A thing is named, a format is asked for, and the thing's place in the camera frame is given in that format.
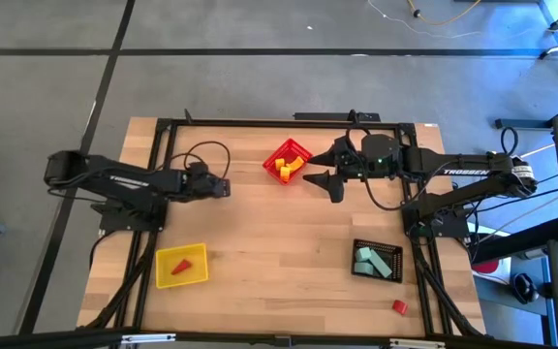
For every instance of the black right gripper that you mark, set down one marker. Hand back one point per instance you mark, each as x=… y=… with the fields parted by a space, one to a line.
x=354 y=162

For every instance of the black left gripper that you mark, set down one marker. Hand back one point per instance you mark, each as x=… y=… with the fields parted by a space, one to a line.
x=201 y=186

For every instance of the yellow arch block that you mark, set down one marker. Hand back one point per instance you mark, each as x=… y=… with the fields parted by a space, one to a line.
x=297 y=163

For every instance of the red wedge block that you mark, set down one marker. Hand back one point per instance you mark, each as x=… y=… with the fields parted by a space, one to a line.
x=181 y=267

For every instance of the yellow plastic basket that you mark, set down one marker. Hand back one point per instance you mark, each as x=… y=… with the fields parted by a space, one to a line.
x=196 y=271

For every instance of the small teal block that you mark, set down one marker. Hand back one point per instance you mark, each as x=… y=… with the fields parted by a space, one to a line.
x=363 y=253
x=363 y=268

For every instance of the black plastic basket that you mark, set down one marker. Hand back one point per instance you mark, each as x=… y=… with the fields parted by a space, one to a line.
x=393 y=254

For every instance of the long teal block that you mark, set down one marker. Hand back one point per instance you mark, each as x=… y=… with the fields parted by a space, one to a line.
x=381 y=264

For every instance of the red half-round block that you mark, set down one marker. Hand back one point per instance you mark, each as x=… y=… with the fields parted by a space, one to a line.
x=399 y=307

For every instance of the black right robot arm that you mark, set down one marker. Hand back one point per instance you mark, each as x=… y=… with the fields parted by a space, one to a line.
x=463 y=171

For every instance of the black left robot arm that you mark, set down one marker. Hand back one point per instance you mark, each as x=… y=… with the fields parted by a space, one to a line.
x=129 y=181

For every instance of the red plastic basket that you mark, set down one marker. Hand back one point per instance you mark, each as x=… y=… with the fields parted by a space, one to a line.
x=271 y=167

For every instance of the red round object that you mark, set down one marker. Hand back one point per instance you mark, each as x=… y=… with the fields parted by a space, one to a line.
x=485 y=266

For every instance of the black floor stand foot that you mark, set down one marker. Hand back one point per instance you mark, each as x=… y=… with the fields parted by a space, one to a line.
x=523 y=123

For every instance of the black diagonal stand beam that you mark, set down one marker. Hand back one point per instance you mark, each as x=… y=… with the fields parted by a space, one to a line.
x=521 y=240

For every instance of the black rig beam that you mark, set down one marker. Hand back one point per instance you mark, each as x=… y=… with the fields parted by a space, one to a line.
x=41 y=339

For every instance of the black headphones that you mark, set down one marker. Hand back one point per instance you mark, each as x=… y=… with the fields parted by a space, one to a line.
x=525 y=288

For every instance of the black frame bracket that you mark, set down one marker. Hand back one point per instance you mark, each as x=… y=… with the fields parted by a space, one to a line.
x=327 y=117

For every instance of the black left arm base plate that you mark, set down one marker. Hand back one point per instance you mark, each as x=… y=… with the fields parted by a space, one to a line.
x=133 y=220

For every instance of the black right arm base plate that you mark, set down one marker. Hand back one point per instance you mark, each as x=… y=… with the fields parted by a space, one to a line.
x=453 y=228

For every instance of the silver beam bracket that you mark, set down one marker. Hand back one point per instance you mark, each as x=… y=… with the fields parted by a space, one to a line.
x=417 y=343
x=148 y=338

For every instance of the black depth camera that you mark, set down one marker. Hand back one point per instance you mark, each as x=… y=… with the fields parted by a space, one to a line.
x=283 y=341

